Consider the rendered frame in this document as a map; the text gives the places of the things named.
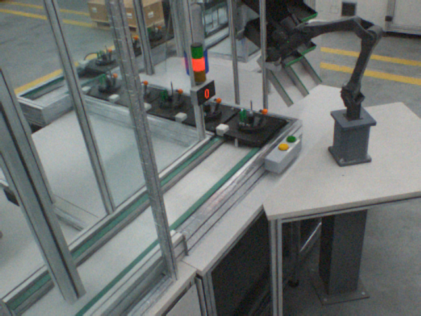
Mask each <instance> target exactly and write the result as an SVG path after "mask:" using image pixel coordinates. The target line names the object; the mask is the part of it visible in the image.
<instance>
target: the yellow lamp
mask: <svg viewBox="0 0 421 316"><path fill-rule="evenodd" d="M193 76H194V80H195V82H204V81H205V80H206V79H207V77H206V70H202V71H194V70H193Z"/></svg>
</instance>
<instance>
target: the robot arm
mask: <svg viewBox="0 0 421 316"><path fill-rule="evenodd" d="M280 24H281V25H282V27H283V28H284V30H285V32H286V33H288V34H289V33H290V34H292V33H294V32H296V33H295V34H293V35H292V36H289V37H288V35H286V34H285V33H284V32H283V31H282V30H281V29H277V30H274V32H272V35H271V36H272V38H274V39H275V40H276V41H277V46H278V47H279V48H277V49H275V47H269V48H268V49H267V50H266V52H267V54H268V57H267V58H266V60H265V61H266V63H268V62H274V61H279V58H280V57H281V59H283V58H286V57H289V55H290V54H291V55H294V54H296V53H297V50H298V48H299V47H300V46H302V45H303V44H305V46H306V47H308V46H309V45H310V44H311V38H314V37H316V36H319V35H320V34H323V33H327V32H335V31H339V30H346V29H352V30H353V31H354V33H355V34H356V35H357V36H358V37H359V38H360V39H361V43H360V46H361V50H360V54H359V57H358V59H357V62H356V65H355V67H354V70H353V73H352V75H351V78H350V79H348V80H347V81H346V82H344V83H343V85H342V90H341V91H340V93H341V98H342V100H343V103H344V106H345V107H346V108H347V111H346V113H343V115H344V116H345V118H346V119H347V120H348V121H351V120H359V119H363V117H362V116H361V115H360V108H361V102H362V101H364V98H365V96H364V95H363V94H362V93H361V92H360V88H361V82H360V81H361V80H362V76H363V74H364V71H365V69H366V67H367V64H368V61H369V59H370V56H371V54H372V51H373V50H374V48H375V46H377V44H378V42H379V41H380V40H381V38H382V37H383V35H384V30H383V28H382V27H381V26H378V25H375V24H373V23H372V22H369V21H367V20H364V19H362V18H361V17H359V16H353V17H349V18H343V19H339V20H333V21H329V22H321V21H313V22H310V23H308V22H303V23H302V24H300V23H299V21H298V20H297V18H296V16H295V14H294V13H293V14H292V15H290V16H289V17H287V18H285V19H283V20H282V21H281V22H280Z"/></svg>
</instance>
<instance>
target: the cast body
mask: <svg viewBox="0 0 421 316"><path fill-rule="evenodd" d="M280 60H281V57H280V58H279V61H274V62H268V63H266V61H265V60H264V61H263V65H264V67H265V68H267V69H269V70H271V71H273V72H277V71H279V70H280V69H281V66H282V65H281V64H280Z"/></svg>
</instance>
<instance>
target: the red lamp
mask: <svg viewBox="0 0 421 316"><path fill-rule="evenodd" d="M191 60H192V66H193V70H194V71H202V70H205V59H204V58H202V59H198V60H194V59H191Z"/></svg>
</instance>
